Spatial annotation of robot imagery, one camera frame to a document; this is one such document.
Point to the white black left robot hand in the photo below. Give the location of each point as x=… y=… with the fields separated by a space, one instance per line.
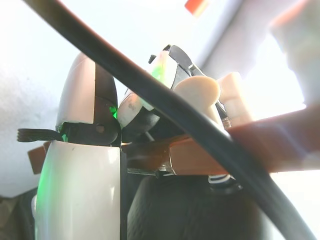
x=80 y=190

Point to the orange foam block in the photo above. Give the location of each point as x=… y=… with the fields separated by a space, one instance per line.
x=297 y=37

